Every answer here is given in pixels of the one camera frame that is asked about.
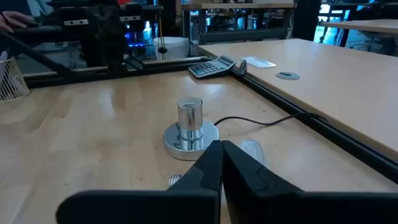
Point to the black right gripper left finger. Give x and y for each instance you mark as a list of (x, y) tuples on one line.
[(140, 208)]

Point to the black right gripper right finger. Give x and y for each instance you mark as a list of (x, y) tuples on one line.
[(311, 208)]

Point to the white reflector lightbulb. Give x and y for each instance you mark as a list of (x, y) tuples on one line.
[(252, 151)]

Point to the chrome lamp socket base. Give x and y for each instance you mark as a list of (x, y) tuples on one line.
[(189, 118)]

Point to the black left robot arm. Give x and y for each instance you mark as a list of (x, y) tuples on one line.
[(105, 37)]

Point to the light wooden desk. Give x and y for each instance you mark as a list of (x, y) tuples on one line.
[(326, 93), (367, 25)]

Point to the grey round desk grommet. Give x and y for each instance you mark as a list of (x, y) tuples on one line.
[(287, 75)]

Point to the white rectangular table plate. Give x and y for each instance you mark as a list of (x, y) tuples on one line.
[(259, 63)]

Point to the grey desk calculator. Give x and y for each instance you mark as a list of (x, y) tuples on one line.
[(208, 67)]

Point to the white cylindrical bin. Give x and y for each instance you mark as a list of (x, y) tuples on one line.
[(177, 46)]

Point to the black framed workbench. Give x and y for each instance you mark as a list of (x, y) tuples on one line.
[(242, 34)]

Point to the black column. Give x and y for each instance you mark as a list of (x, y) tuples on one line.
[(306, 18)]

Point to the person's hand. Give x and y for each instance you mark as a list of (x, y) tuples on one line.
[(14, 20)]

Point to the black aluminium table frame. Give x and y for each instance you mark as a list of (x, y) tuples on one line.
[(342, 141)]

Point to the grey frame clamp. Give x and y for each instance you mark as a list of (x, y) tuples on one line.
[(242, 68)]

